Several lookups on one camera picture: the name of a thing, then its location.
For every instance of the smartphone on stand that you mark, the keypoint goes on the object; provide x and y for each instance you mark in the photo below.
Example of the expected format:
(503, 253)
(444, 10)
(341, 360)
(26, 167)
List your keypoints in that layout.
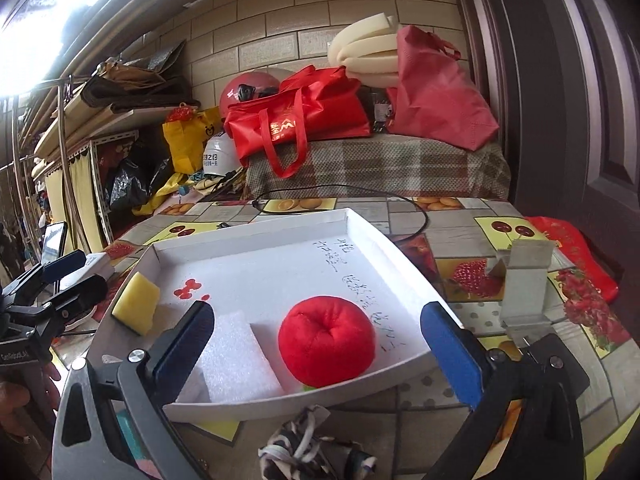
(53, 242)

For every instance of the yellow paper bag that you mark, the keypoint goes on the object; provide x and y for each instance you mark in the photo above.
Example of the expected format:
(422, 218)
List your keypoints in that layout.
(186, 130)

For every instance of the plaid cloth covered bench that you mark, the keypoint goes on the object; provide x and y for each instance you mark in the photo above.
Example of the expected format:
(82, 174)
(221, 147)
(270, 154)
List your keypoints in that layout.
(386, 163)

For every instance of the white helmet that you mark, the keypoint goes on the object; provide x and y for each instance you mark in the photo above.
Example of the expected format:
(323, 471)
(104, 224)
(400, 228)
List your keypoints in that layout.
(219, 157)

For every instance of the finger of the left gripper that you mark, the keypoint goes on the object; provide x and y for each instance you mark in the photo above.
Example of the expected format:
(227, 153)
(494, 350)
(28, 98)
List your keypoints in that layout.
(62, 309)
(29, 285)

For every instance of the red helmet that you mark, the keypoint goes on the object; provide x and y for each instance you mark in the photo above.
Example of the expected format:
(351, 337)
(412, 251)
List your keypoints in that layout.
(246, 87)

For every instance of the yellow green sponge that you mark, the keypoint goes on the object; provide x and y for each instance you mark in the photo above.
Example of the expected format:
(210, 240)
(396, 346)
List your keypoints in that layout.
(137, 303)

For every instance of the white shallow cardboard tray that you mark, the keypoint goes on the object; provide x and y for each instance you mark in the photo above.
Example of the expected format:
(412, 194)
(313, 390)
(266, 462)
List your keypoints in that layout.
(261, 270)

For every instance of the cream foam rolls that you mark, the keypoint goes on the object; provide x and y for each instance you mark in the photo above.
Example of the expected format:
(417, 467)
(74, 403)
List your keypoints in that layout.
(367, 49)

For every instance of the red tote bag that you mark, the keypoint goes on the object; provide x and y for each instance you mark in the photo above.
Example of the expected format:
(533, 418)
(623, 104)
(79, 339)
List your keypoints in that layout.
(315, 104)

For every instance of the red plastic bag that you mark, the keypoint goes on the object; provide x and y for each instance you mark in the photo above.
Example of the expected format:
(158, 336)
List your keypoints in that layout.
(574, 246)

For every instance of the metal storage shelf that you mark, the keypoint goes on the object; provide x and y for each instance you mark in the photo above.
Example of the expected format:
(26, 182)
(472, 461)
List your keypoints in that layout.
(105, 154)

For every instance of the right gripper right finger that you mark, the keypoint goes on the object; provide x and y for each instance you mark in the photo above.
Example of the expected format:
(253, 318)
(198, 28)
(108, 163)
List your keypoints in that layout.
(459, 355)

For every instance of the fruit pattern tablecloth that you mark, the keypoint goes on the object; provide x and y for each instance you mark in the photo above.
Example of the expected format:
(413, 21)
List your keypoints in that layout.
(566, 407)

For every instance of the person's left hand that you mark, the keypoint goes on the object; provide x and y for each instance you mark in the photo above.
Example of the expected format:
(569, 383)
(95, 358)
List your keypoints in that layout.
(15, 396)

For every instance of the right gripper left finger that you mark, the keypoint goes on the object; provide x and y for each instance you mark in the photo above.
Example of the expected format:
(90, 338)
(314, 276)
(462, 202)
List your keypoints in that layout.
(176, 351)

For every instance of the black white patterned cloth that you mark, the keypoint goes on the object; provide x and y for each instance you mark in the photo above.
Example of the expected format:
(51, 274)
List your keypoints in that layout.
(296, 451)

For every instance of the white foam block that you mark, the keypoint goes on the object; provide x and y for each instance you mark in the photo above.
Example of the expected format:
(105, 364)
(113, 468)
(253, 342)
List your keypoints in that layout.
(232, 367)

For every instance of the red plush tomato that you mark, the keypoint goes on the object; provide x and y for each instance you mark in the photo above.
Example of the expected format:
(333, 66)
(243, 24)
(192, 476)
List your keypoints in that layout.
(326, 340)

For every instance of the dark red fabric bag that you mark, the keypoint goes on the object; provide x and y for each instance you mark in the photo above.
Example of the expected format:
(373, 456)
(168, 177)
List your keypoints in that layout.
(434, 98)

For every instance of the dark wooden door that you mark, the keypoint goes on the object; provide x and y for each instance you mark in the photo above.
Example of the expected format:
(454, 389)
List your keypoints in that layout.
(562, 77)

